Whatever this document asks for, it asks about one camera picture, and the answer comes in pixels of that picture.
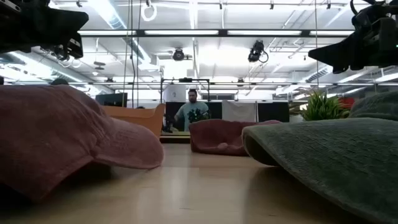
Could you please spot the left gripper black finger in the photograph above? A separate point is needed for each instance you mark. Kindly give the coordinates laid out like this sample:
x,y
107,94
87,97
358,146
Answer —
x,y
68,23

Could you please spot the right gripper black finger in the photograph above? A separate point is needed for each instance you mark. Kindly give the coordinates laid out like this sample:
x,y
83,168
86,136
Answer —
x,y
342,69
345,53

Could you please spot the grey-green hat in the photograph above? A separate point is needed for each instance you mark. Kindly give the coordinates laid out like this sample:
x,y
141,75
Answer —
x,y
379,107
326,155

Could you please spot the dark red hat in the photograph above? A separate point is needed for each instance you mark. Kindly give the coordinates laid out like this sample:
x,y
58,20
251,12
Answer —
x,y
62,140
214,137

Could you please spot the red object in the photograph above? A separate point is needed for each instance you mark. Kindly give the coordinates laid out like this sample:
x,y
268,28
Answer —
x,y
346,102

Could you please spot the green potted plant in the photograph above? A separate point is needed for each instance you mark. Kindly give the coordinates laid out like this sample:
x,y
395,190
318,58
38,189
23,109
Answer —
x,y
323,107

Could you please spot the black partition panel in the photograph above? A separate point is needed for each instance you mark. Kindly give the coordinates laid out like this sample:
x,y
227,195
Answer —
x,y
273,112

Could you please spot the white board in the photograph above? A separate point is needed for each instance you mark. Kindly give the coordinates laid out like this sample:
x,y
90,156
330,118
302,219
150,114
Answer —
x,y
237,110

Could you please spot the orange plastic bin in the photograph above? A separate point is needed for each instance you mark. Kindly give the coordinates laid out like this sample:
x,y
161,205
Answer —
x,y
140,119

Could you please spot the black beam with light strips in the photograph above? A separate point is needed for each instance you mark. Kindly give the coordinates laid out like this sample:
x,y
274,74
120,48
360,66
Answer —
x,y
222,32

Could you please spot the person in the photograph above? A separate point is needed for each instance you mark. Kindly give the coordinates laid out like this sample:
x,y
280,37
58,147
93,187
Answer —
x,y
189,113

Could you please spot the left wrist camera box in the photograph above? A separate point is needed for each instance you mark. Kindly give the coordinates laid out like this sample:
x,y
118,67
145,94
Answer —
x,y
74,46

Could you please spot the black ceiling camera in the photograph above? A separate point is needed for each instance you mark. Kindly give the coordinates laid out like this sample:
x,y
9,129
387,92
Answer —
x,y
256,51
178,54
59,53

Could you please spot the black horizontal rail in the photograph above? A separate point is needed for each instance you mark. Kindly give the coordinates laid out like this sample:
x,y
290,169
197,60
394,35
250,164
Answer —
x,y
280,84

